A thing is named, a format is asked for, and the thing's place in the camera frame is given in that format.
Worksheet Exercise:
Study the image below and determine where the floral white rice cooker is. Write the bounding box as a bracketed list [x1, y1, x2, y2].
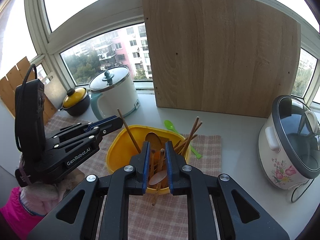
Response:
[258, 95, 319, 190]

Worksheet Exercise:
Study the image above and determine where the black camera box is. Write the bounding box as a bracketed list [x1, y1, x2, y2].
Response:
[15, 79, 46, 161]

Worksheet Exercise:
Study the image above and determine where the pink sleeve forearm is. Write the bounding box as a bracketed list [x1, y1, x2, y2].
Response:
[0, 187, 44, 239]

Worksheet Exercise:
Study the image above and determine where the yellow plastic utensil container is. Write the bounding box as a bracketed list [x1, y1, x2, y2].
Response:
[99, 125, 190, 202]

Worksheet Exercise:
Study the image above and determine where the white cutting board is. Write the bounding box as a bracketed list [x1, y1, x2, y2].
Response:
[42, 72, 66, 111]

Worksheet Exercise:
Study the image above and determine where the green plastic spoon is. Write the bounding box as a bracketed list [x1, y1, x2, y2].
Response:
[164, 120, 203, 159]

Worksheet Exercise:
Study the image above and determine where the gloved left hand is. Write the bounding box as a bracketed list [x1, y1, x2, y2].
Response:
[20, 169, 85, 216]

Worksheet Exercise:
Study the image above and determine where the pink plaid table cloth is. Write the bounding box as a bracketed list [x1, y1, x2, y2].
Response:
[44, 114, 222, 240]

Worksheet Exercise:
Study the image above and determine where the brown wooden chopstick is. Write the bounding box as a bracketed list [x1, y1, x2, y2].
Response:
[117, 109, 141, 153]
[181, 116, 200, 156]

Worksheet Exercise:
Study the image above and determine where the white teal electric pot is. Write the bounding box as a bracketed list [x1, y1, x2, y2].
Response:
[88, 66, 140, 120]

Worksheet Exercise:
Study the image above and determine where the metal spoon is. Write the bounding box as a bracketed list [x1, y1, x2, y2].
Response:
[145, 132, 168, 186]

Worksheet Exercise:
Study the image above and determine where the slatted pine wood board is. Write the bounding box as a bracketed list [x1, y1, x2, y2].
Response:
[0, 56, 58, 126]

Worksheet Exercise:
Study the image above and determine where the light wooden board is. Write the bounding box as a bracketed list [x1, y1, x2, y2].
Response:
[142, 0, 301, 118]

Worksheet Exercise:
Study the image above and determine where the black pot yellow lid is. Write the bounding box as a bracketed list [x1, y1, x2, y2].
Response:
[62, 87, 90, 116]

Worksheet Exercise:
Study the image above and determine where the black power cable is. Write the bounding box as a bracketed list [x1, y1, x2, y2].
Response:
[290, 178, 315, 203]

